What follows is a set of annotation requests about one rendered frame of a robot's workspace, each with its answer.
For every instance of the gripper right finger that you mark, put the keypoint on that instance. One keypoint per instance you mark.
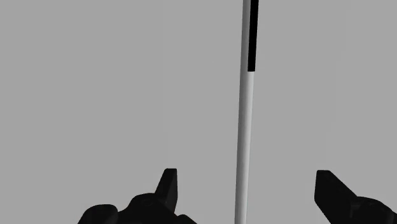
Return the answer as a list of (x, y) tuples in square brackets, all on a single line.
[(336, 198)]

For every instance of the white upright post, black strip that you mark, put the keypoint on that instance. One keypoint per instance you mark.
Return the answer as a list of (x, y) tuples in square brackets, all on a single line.
[(244, 139)]

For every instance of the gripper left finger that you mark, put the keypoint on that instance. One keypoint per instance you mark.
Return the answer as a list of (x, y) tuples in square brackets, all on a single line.
[(149, 208)]

